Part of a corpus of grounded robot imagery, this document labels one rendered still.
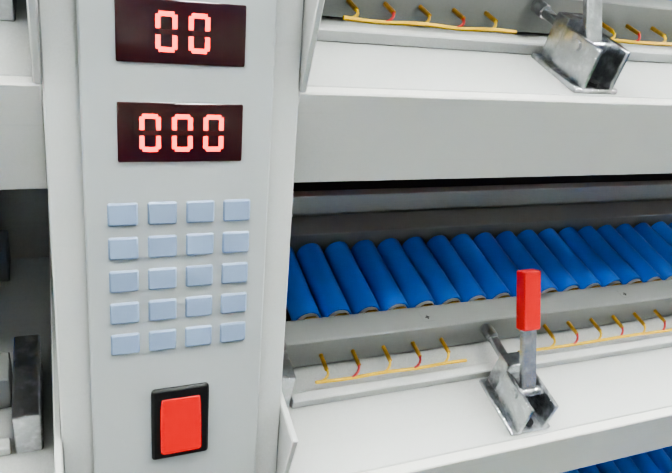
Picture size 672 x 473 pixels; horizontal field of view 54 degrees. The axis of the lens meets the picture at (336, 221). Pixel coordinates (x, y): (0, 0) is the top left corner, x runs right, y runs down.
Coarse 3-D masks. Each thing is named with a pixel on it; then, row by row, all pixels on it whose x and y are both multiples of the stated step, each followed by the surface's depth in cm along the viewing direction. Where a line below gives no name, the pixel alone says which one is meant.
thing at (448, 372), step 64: (320, 192) 47; (384, 192) 48; (448, 192) 50; (512, 192) 53; (576, 192) 56; (640, 192) 58; (320, 256) 44; (384, 256) 47; (448, 256) 47; (512, 256) 50; (576, 256) 51; (640, 256) 53; (320, 320) 39; (384, 320) 40; (448, 320) 41; (512, 320) 43; (576, 320) 46; (640, 320) 47; (320, 384) 38; (384, 384) 38; (448, 384) 40; (512, 384) 39; (576, 384) 43; (640, 384) 44; (320, 448) 35; (384, 448) 36; (448, 448) 37; (512, 448) 38; (576, 448) 41; (640, 448) 44
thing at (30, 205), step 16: (0, 192) 42; (16, 192) 42; (32, 192) 42; (0, 208) 42; (16, 208) 42; (32, 208) 43; (432, 208) 55; (448, 208) 55; (464, 208) 56; (0, 224) 42; (16, 224) 43; (32, 224) 43; (48, 224) 43; (16, 240) 43; (32, 240) 43; (48, 240) 44; (16, 256) 43; (32, 256) 44; (48, 256) 44
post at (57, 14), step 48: (48, 0) 22; (288, 0) 25; (48, 48) 22; (288, 48) 26; (48, 96) 23; (288, 96) 26; (48, 144) 23; (288, 144) 27; (48, 192) 24; (288, 192) 27; (288, 240) 28
